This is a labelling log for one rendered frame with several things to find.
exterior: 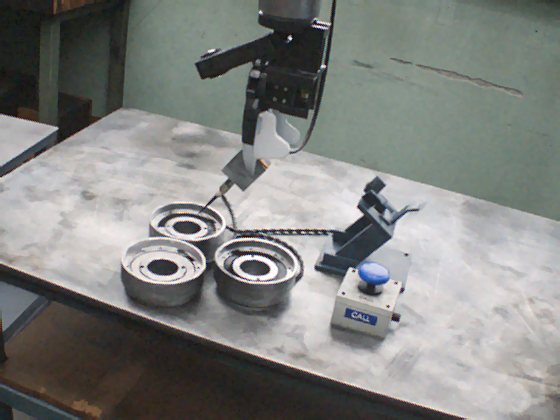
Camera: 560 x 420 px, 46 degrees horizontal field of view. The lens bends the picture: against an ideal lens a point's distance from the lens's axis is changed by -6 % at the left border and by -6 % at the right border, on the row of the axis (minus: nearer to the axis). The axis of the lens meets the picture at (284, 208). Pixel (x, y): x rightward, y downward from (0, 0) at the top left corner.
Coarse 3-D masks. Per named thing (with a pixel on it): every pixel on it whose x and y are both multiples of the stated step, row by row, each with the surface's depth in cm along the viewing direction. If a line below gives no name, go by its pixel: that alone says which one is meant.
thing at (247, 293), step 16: (240, 240) 91; (256, 240) 92; (224, 256) 89; (256, 256) 90; (288, 256) 90; (224, 272) 84; (240, 272) 87; (256, 272) 91; (272, 272) 88; (288, 272) 88; (224, 288) 85; (240, 288) 84; (256, 288) 83; (272, 288) 84; (288, 288) 86; (240, 304) 85; (256, 304) 85; (272, 304) 86
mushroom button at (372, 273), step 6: (366, 264) 84; (372, 264) 84; (378, 264) 84; (360, 270) 83; (366, 270) 83; (372, 270) 83; (378, 270) 83; (384, 270) 83; (360, 276) 83; (366, 276) 82; (372, 276) 82; (378, 276) 82; (384, 276) 82; (366, 282) 84; (372, 282) 82; (378, 282) 82; (384, 282) 82; (372, 288) 84
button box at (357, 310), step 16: (352, 272) 87; (352, 288) 84; (368, 288) 84; (384, 288) 85; (400, 288) 86; (336, 304) 83; (352, 304) 82; (368, 304) 82; (384, 304) 82; (336, 320) 84; (352, 320) 83; (368, 320) 82; (384, 320) 82; (384, 336) 83
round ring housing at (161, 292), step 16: (144, 240) 88; (160, 240) 89; (176, 240) 89; (128, 256) 86; (160, 256) 87; (192, 256) 88; (128, 272) 81; (144, 272) 83; (160, 272) 88; (176, 272) 87; (128, 288) 82; (144, 288) 80; (160, 288) 80; (176, 288) 81; (192, 288) 83; (160, 304) 82; (176, 304) 83
